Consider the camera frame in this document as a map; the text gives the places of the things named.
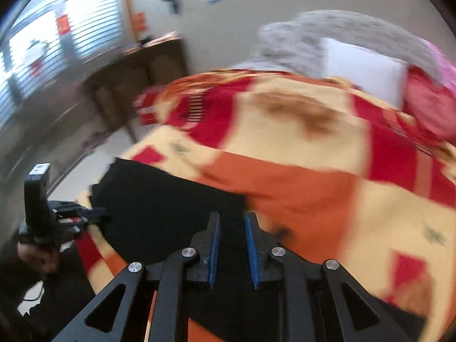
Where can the pink printed blanket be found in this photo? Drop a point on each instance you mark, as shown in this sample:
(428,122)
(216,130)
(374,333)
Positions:
(445,64)

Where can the red paper on wall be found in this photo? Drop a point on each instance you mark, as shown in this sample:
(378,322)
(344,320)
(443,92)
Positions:
(139,21)

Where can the black pants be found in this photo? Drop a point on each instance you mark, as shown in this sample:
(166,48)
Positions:
(171,213)

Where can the dark wooden table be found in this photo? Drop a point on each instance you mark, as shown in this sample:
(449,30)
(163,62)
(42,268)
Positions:
(139,82)

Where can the red paper on window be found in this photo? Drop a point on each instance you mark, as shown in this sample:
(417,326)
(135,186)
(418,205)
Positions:
(63,24)

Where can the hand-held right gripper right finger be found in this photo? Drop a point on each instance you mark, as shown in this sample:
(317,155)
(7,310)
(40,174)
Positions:
(252,256)

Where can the red orange printed blanket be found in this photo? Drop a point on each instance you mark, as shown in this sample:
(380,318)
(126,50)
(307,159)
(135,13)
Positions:
(320,171)

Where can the red heart-shaped cushion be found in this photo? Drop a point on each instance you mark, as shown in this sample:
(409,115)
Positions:
(431,107)

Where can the glass block window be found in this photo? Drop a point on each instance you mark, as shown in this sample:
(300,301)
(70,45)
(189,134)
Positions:
(53,50)

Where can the person's left hand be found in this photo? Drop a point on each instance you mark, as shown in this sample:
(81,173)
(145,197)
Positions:
(39,256)

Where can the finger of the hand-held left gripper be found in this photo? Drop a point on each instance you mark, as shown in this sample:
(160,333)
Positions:
(73,228)
(94,213)

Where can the orange items on table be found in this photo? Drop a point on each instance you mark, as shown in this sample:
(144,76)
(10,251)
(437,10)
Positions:
(160,37)

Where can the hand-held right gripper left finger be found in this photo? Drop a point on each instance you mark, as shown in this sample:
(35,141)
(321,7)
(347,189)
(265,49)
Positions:
(213,256)

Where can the white pillow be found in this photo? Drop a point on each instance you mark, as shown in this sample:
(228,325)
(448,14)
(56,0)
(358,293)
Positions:
(363,71)

